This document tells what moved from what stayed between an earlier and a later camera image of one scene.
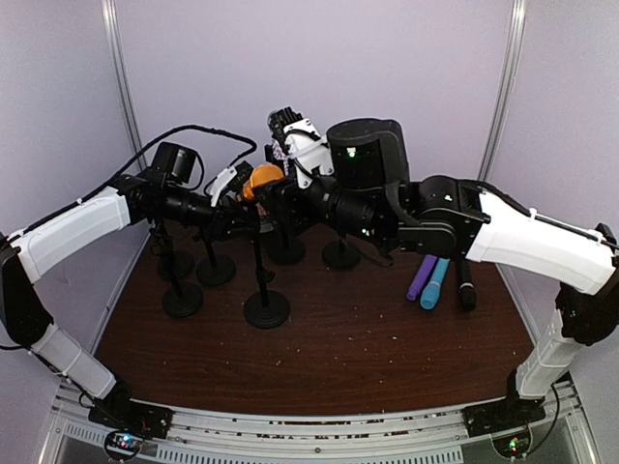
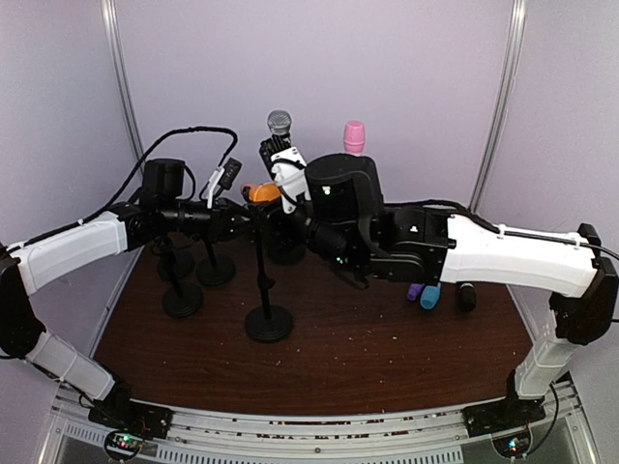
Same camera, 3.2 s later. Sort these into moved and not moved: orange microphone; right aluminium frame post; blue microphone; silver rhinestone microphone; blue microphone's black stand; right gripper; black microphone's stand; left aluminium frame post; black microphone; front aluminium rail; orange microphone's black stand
Moved: orange microphone; orange microphone's black stand; silver rhinestone microphone; right gripper
Not moved: black microphone; blue microphone; blue microphone's black stand; left aluminium frame post; front aluminium rail; black microphone's stand; right aluminium frame post
